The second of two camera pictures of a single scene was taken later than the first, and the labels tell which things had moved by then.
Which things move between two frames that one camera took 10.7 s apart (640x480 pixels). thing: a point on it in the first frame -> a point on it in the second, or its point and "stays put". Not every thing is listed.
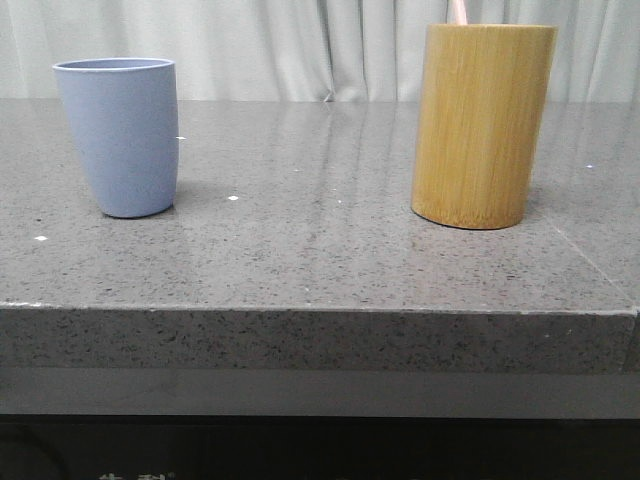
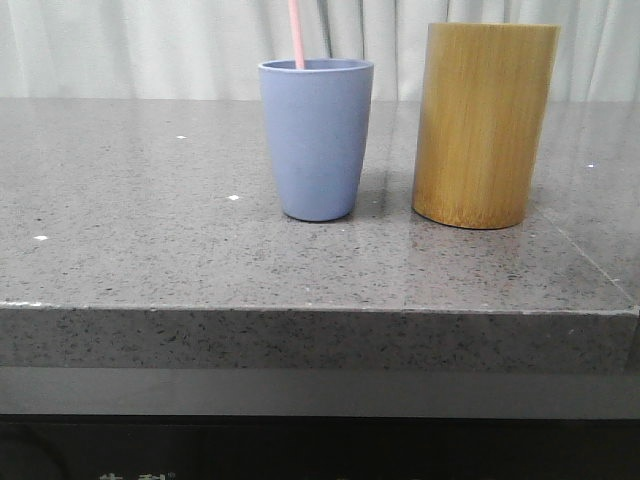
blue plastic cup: [124, 115] -> [319, 118]
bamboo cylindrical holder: [481, 102] stays put
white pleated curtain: [306, 50] stays put
